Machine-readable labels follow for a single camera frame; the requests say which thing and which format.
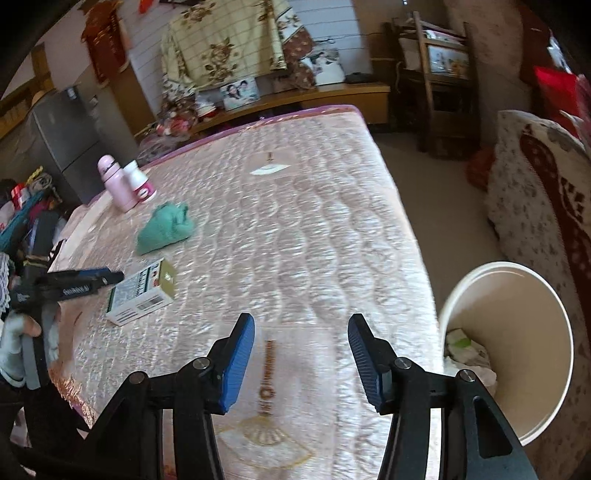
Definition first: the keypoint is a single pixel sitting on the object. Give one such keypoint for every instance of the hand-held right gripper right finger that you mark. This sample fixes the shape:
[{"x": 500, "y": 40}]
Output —
[{"x": 364, "y": 364}]

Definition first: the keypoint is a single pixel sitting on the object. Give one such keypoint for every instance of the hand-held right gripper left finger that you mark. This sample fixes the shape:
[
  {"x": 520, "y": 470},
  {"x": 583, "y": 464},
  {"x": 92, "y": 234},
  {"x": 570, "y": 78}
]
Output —
[{"x": 238, "y": 364}]

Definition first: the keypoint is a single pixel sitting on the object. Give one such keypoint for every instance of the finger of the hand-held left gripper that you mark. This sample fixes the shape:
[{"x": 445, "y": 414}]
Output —
[
  {"x": 87, "y": 273},
  {"x": 111, "y": 278}
]

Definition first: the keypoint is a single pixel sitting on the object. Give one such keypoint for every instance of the green and white medicine box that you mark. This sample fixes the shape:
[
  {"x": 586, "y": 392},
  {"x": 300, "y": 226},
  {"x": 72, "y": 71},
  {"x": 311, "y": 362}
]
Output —
[{"x": 138, "y": 295}]

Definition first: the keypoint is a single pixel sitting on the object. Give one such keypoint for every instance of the white plastic bag green print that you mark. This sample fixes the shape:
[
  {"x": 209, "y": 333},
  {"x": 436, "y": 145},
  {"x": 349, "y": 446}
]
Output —
[{"x": 480, "y": 371}]

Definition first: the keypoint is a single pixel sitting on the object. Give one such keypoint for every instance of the white round bucket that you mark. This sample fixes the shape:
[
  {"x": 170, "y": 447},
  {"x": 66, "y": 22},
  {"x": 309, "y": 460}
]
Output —
[{"x": 521, "y": 323}]

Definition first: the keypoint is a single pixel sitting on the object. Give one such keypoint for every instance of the person's left hand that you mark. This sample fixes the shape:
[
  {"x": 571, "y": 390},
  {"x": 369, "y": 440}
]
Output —
[{"x": 11, "y": 341}]

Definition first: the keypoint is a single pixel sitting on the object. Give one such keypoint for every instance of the white lace cloth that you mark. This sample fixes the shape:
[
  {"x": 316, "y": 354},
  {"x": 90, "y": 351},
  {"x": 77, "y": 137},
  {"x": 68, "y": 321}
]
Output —
[{"x": 4, "y": 286}]

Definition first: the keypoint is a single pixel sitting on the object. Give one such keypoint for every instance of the green knitted cloth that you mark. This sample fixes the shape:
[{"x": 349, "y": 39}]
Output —
[{"x": 166, "y": 228}]

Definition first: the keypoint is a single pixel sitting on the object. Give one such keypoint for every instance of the pile of colourful clutter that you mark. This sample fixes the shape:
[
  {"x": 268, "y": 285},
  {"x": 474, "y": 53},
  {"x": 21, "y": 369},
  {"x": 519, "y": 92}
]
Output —
[{"x": 27, "y": 207}]

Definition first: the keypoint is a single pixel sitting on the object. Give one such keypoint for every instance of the white bottle pink label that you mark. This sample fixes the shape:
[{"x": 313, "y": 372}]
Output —
[{"x": 141, "y": 184}]

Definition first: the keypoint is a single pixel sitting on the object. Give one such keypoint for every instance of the grey refrigerator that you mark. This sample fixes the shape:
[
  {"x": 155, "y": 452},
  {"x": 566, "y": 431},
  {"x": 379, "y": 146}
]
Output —
[{"x": 64, "y": 138}]

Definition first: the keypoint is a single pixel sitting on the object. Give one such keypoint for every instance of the pink quilted mattress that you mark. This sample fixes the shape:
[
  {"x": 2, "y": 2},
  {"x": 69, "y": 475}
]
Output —
[{"x": 300, "y": 230}]

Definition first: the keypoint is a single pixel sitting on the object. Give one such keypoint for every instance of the red floral bag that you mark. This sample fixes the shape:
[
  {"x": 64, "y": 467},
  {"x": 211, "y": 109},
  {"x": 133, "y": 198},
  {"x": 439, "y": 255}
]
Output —
[{"x": 178, "y": 123}]

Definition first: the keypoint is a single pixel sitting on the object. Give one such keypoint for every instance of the floral covered sofa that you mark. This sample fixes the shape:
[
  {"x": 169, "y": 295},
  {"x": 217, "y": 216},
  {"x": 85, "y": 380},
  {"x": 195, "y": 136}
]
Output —
[{"x": 521, "y": 207}]

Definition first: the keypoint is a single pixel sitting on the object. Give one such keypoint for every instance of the framed photo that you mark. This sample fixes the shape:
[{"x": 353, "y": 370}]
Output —
[{"x": 239, "y": 92}]

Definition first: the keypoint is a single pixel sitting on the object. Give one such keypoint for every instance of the red hanging cloth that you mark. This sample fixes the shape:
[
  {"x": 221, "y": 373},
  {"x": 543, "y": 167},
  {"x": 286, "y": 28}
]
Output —
[{"x": 106, "y": 41}]

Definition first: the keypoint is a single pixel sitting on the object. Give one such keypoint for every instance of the cream floral hanging quilt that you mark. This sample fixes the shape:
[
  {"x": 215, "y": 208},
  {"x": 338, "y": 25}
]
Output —
[{"x": 221, "y": 41}]

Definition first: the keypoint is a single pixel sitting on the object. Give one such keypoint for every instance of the wooden headboard shelf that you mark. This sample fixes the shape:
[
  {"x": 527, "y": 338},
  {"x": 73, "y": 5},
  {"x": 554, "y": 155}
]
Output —
[{"x": 360, "y": 97}]

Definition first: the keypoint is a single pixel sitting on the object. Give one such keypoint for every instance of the small black object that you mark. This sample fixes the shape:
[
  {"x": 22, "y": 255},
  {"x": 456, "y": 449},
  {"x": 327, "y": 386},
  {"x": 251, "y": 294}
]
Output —
[{"x": 359, "y": 77}]

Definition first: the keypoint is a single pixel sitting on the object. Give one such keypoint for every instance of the dark wooden rack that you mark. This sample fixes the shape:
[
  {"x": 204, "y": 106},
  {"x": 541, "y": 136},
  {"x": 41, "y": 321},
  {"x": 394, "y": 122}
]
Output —
[{"x": 429, "y": 83}]

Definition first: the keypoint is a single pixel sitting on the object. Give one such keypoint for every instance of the dark red floral cloth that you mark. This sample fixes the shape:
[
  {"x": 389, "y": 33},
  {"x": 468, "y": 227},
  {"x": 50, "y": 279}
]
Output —
[{"x": 300, "y": 60}]

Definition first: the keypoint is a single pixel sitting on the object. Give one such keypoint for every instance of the white printed bag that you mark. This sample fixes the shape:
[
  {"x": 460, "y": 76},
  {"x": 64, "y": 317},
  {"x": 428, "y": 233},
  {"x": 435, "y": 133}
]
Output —
[{"x": 330, "y": 71}]

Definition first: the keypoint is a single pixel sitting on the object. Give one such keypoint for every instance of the bright red bag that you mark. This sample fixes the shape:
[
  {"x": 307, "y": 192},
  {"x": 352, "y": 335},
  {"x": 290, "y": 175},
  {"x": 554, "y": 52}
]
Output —
[{"x": 554, "y": 87}]

